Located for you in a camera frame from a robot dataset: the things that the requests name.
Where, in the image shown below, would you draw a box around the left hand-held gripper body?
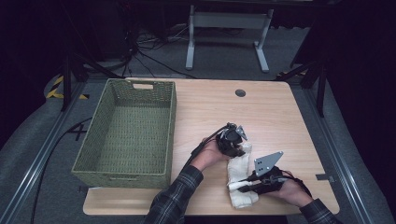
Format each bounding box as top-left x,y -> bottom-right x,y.
215,121 -> 249,154

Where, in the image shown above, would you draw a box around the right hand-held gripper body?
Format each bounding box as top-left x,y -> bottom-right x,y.
253,150 -> 292,195

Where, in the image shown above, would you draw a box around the white cloth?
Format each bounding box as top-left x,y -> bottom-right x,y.
226,141 -> 261,210

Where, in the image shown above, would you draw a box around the green woven basket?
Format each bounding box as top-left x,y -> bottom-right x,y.
70,77 -> 177,189

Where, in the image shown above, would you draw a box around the person's left hand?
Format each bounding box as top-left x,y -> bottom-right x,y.
190,136 -> 232,173

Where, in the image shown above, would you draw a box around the person's right hand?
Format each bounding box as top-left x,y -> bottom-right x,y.
267,170 -> 314,209

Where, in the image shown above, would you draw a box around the grey tape strip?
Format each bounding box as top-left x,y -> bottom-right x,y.
315,173 -> 336,184

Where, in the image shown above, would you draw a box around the black tripod stand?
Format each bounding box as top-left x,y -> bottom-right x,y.
275,60 -> 329,119
60,52 -> 124,112

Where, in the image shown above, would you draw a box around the yellow black hazard tape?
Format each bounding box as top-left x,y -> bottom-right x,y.
46,75 -> 90,101

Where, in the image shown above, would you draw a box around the right hand-held gripper black cable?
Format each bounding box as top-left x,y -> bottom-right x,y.
279,172 -> 313,199

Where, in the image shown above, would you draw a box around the aluminium floor rail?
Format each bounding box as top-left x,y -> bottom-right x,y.
303,88 -> 375,224
0,82 -> 87,224

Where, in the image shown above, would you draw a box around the grey metal desk frame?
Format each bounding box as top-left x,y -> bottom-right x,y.
185,4 -> 275,74

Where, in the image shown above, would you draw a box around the bundle of black floor cables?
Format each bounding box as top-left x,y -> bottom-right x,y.
120,22 -> 198,79

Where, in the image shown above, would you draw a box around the long black floor cable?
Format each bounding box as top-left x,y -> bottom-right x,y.
29,117 -> 93,224

